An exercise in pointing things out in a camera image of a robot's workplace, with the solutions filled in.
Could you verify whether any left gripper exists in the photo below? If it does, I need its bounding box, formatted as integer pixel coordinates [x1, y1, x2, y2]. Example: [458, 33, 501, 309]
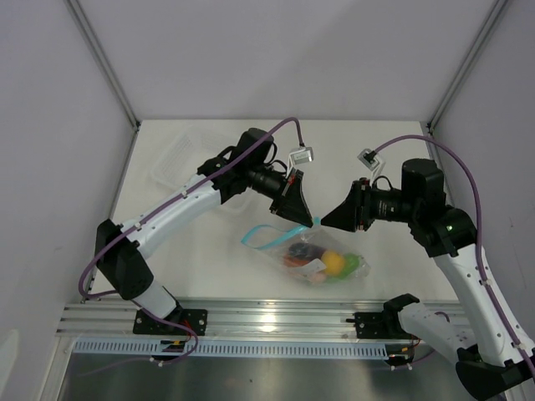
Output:
[247, 164, 313, 228]

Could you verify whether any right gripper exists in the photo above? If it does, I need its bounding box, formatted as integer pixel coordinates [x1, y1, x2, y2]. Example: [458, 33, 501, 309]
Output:
[321, 178, 420, 233]

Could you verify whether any purple toy eggplant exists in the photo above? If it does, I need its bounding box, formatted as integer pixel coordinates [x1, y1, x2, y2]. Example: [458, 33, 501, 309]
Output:
[288, 242, 326, 260]

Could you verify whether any green toy bell pepper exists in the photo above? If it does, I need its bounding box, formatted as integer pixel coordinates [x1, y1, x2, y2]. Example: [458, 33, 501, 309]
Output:
[334, 253, 364, 280]

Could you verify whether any yellow toy lemon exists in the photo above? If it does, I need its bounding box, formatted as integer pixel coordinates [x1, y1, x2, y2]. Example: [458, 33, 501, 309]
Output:
[321, 251, 345, 277]

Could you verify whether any clear zip top bag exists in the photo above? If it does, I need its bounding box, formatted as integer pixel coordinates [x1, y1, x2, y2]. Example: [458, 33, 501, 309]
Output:
[241, 217, 370, 285]

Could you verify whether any orange toy pumpkin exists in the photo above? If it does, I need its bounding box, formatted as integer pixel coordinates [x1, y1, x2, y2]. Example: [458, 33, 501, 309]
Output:
[283, 252, 311, 268]

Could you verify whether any pink toy egg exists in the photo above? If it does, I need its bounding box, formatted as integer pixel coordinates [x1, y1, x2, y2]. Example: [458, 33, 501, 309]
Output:
[309, 272, 329, 284]

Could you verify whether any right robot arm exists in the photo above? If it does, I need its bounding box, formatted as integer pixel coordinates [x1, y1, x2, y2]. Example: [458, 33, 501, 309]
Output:
[321, 159, 534, 400]

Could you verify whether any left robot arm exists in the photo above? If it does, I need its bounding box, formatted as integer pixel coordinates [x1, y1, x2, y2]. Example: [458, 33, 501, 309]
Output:
[95, 128, 313, 334]

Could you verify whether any white perforated plastic basket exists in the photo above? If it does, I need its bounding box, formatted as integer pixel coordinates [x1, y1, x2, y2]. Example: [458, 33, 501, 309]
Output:
[150, 124, 239, 191]

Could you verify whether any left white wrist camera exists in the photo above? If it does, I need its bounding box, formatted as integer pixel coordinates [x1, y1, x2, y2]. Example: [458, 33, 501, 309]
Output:
[286, 146, 314, 176]

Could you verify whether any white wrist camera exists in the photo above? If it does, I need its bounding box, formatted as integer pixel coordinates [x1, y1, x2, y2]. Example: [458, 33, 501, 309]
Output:
[358, 149, 385, 181]
[286, 146, 314, 176]

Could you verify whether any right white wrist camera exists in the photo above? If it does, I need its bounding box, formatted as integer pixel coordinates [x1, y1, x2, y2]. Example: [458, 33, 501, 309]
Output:
[358, 149, 385, 181]

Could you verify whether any aluminium mounting rail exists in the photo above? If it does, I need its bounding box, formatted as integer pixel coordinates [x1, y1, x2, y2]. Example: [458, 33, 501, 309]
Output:
[55, 297, 384, 343]

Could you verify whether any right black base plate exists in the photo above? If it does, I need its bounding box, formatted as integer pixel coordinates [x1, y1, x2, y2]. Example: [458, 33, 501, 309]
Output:
[345, 311, 416, 340]

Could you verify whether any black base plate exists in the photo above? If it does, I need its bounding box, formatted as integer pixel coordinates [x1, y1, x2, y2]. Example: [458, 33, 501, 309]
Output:
[345, 311, 416, 340]
[132, 308, 208, 336]

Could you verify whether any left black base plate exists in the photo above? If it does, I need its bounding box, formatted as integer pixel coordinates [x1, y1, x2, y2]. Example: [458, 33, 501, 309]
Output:
[132, 308, 208, 336]

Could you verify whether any left aluminium frame post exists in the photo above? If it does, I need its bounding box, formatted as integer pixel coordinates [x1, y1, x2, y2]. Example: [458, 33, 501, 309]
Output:
[64, 0, 140, 130]

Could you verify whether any aluminium frame post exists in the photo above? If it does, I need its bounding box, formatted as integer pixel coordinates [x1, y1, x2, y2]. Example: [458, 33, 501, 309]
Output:
[64, 0, 140, 130]
[426, 0, 512, 136]

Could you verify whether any white slotted cable duct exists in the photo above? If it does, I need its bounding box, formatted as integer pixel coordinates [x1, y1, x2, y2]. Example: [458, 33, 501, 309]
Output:
[73, 338, 389, 360]

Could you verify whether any right aluminium frame post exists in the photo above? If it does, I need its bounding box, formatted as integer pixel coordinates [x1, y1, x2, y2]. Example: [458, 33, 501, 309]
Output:
[426, 0, 512, 136]

